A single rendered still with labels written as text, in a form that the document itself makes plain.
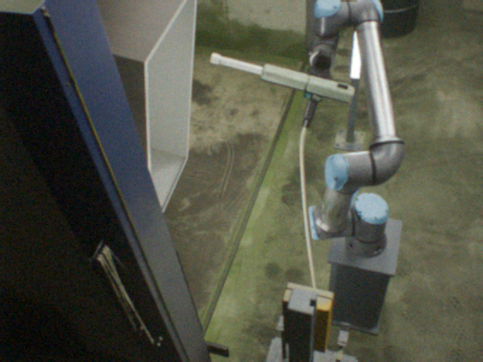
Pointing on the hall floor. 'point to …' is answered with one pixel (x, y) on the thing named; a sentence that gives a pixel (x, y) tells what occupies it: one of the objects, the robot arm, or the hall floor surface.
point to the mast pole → (352, 111)
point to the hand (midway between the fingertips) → (314, 94)
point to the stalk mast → (302, 325)
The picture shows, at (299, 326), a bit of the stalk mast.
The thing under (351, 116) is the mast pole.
